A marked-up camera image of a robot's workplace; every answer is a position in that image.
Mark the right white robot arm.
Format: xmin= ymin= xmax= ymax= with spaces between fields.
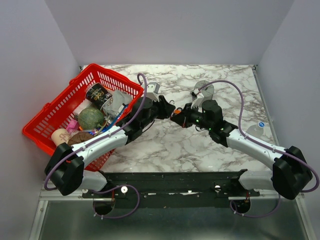
xmin=171 ymin=100 xmax=313 ymax=200

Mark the brown paper roll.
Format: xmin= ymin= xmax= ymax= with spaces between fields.
xmin=67 ymin=131 xmax=94 ymax=146

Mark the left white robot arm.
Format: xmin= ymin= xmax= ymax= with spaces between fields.
xmin=44 ymin=95 xmax=176 ymax=198

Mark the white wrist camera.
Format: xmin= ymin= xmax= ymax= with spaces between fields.
xmin=146 ymin=82 xmax=160 ymax=102
xmin=190 ymin=89 xmax=208 ymax=109

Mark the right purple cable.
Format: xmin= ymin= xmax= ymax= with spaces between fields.
xmin=196 ymin=80 xmax=320 ymax=193

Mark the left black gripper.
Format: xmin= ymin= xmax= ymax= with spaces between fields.
xmin=140 ymin=96 xmax=176 ymax=129

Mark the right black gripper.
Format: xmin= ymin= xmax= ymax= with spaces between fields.
xmin=171 ymin=102 xmax=213 ymax=131

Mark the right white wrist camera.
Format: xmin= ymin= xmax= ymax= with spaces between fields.
xmin=190 ymin=89 xmax=208 ymax=109

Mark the grey cylinder holder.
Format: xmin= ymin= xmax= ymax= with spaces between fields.
xmin=194 ymin=80 xmax=215 ymax=99

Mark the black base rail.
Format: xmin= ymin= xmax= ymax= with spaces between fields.
xmin=82 ymin=170 xmax=260 ymax=210

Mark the purple cable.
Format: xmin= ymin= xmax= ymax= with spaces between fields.
xmin=196 ymin=80 xmax=320 ymax=193
xmin=43 ymin=72 xmax=148 ymax=191

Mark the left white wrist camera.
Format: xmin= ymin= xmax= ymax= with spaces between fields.
xmin=146 ymin=82 xmax=160 ymax=102

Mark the pink small box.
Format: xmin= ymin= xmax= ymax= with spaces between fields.
xmin=66 ymin=119 xmax=79 ymax=134

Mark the black coffee can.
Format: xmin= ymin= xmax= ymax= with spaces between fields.
xmin=85 ymin=82 xmax=113 ymax=110

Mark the clear plastic water bottle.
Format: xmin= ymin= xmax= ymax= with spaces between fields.
xmin=246 ymin=121 xmax=266 ymax=138

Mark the beige cup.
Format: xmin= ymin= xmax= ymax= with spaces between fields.
xmin=51 ymin=128 xmax=71 ymax=146

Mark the orange black padlock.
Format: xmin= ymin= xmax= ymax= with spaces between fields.
xmin=171 ymin=107 xmax=183 ymax=118

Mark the grey crumpled bag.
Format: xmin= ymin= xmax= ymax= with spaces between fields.
xmin=102 ymin=89 xmax=132 ymax=117

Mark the red plastic shopping basket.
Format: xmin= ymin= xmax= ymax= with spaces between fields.
xmin=22 ymin=63 xmax=144 ymax=156

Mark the green melon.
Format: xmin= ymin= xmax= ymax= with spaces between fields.
xmin=78 ymin=107 xmax=104 ymax=130

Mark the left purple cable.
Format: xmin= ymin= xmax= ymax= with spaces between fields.
xmin=43 ymin=72 xmax=148 ymax=191

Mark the blue snack packet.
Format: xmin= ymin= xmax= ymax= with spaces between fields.
xmin=108 ymin=104 xmax=128 ymax=128

